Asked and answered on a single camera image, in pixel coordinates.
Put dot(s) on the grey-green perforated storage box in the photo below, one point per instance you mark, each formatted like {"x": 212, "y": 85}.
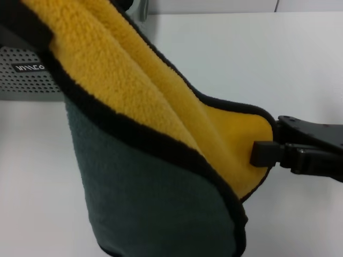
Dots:
{"x": 26, "y": 80}

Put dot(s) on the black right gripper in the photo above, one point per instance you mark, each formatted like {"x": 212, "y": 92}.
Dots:
{"x": 308, "y": 131}

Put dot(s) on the yellow towel with black trim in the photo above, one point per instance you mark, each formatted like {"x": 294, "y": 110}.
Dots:
{"x": 120, "y": 80}

